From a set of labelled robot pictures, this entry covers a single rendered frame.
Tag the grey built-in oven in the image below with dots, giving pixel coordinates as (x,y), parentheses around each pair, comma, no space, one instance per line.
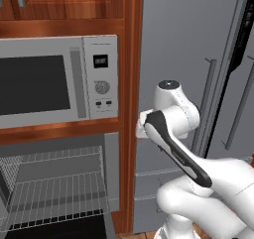
(111,170)

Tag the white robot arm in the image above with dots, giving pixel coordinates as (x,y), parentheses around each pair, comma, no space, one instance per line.
(185,203)

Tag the wooden cupboard door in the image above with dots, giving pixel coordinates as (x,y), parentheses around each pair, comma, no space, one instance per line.
(5,1)
(72,0)

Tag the grey fridge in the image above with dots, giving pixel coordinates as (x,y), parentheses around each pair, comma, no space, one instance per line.
(178,34)

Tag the grey microwave oven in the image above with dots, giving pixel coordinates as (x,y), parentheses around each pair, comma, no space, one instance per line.
(49,84)

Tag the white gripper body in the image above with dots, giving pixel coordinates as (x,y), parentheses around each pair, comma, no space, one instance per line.
(141,130)

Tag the wooden cabinet frame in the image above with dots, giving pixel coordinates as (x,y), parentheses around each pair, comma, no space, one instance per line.
(130,84)

